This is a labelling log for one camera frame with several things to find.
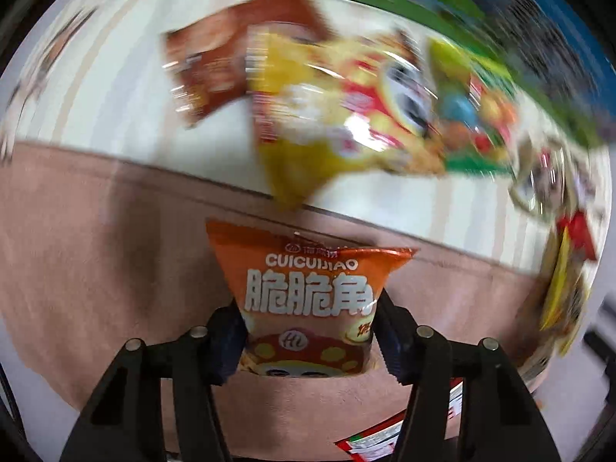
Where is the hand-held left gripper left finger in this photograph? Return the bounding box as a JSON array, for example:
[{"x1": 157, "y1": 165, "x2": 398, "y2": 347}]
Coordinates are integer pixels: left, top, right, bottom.
[{"x1": 60, "y1": 305, "x2": 248, "y2": 462}]

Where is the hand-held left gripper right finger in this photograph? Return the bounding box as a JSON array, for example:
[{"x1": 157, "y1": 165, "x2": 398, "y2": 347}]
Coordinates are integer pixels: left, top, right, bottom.
[{"x1": 373, "y1": 291, "x2": 561, "y2": 462}]

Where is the orange snack packet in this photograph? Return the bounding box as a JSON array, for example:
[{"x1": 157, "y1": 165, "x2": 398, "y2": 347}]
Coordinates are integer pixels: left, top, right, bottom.
[{"x1": 205, "y1": 219, "x2": 418, "y2": 378}]

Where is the red packet with white label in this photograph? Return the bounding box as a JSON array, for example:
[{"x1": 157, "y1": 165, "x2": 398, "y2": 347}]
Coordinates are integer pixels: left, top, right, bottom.
[{"x1": 334, "y1": 378, "x2": 467, "y2": 462}]

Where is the pink blanket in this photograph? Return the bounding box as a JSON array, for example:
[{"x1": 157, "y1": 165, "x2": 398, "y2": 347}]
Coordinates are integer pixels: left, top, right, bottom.
[{"x1": 0, "y1": 139, "x2": 554, "y2": 462}]

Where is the yellow cracker packet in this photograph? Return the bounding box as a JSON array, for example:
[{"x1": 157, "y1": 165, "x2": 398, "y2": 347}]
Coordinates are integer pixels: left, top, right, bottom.
[{"x1": 539, "y1": 226, "x2": 593, "y2": 357}]

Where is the small red snack packet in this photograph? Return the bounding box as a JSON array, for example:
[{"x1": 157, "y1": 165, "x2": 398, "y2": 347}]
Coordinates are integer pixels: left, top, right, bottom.
[{"x1": 556, "y1": 209, "x2": 600, "y2": 263}]

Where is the silver white snack packet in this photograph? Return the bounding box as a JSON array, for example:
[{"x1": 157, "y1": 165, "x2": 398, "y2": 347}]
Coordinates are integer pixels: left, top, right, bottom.
[{"x1": 510, "y1": 135, "x2": 578, "y2": 222}]

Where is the yellow panda snack packet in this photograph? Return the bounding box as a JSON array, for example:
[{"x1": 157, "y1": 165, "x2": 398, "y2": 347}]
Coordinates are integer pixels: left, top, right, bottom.
[{"x1": 245, "y1": 33, "x2": 448, "y2": 210}]

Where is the green candy ball packet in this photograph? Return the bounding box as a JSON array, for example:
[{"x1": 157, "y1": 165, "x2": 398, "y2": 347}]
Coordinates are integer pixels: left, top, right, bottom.
[{"x1": 428, "y1": 38, "x2": 521, "y2": 174}]

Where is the brown snack packet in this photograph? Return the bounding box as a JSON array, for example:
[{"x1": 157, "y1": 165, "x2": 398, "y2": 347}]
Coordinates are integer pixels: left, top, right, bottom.
[{"x1": 164, "y1": 0, "x2": 333, "y2": 128}]

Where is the white striped blanket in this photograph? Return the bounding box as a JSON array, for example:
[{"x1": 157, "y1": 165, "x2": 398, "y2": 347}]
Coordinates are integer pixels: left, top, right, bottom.
[{"x1": 0, "y1": 0, "x2": 578, "y2": 280}]

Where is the white bear-print pillow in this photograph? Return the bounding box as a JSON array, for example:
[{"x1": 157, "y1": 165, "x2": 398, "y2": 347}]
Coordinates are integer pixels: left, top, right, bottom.
[{"x1": 0, "y1": 5, "x2": 102, "y2": 164}]

